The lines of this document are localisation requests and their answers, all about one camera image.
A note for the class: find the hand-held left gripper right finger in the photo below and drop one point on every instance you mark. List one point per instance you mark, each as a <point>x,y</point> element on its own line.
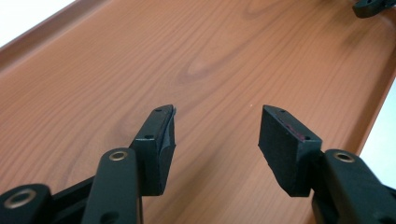
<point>285,155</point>

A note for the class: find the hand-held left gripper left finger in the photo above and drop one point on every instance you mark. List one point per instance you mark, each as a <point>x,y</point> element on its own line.
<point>155,149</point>

